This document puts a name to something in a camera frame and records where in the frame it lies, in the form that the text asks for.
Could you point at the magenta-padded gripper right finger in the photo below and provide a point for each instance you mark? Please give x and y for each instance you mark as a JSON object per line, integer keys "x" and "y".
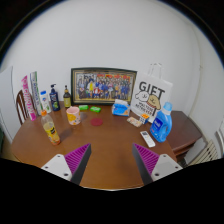
{"x": 165, "y": 166}

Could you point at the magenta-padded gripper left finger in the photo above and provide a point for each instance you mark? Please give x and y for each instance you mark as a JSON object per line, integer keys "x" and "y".
{"x": 58, "y": 165}

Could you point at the orange juice bottle orange cap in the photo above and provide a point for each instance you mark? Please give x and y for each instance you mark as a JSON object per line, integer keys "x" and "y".
{"x": 51, "y": 131}

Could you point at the white remote control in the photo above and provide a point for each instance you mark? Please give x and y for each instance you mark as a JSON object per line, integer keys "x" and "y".
{"x": 147, "y": 139}

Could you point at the blue detergent bottle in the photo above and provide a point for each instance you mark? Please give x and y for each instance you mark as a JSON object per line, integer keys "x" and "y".
{"x": 160, "y": 128}

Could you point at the dark wooden side cabinet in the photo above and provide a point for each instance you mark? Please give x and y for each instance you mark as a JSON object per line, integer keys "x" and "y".
{"x": 185, "y": 131}

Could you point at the white radiator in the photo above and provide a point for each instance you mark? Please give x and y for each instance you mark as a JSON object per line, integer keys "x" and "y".
{"x": 206, "y": 153}

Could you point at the pink and yellow mug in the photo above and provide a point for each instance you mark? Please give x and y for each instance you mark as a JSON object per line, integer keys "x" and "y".
{"x": 73, "y": 116}

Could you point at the small cube puzzle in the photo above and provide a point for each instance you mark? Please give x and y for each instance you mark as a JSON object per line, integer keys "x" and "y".
{"x": 144, "y": 119}

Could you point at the small patterned snack pack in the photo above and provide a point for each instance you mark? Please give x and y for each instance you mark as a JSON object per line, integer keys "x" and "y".
{"x": 134, "y": 121}

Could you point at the flat round red coaster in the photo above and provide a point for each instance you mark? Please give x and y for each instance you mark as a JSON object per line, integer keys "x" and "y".
{"x": 96, "y": 121}

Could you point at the white bottle blue cap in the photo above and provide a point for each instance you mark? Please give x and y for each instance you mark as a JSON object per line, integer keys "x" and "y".
{"x": 45, "y": 103}

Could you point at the dark blue pump bottle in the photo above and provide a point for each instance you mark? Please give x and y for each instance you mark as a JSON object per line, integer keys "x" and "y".
{"x": 54, "y": 101}

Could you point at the brown pump bottle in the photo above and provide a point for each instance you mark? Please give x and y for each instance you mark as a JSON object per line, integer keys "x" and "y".
{"x": 67, "y": 100}

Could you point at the wooden chair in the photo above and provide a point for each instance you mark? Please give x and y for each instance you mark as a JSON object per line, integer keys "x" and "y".
{"x": 22, "y": 108}

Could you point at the tall pink box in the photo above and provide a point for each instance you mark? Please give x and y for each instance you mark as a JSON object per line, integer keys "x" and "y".
{"x": 29, "y": 103}

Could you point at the blue tissue pack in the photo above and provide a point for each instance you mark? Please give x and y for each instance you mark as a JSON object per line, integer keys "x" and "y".
{"x": 120, "y": 109}

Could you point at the white paper gift bag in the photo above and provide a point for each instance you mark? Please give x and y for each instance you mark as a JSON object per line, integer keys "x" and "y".
{"x": 150, "y": 93}

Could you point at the tall white green box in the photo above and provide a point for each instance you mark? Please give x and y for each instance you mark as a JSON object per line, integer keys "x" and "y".
{"x": 35, "y": 90}

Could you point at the dark framed group picture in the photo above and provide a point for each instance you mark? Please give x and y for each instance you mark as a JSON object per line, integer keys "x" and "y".
{"x": 103, "y": 86}

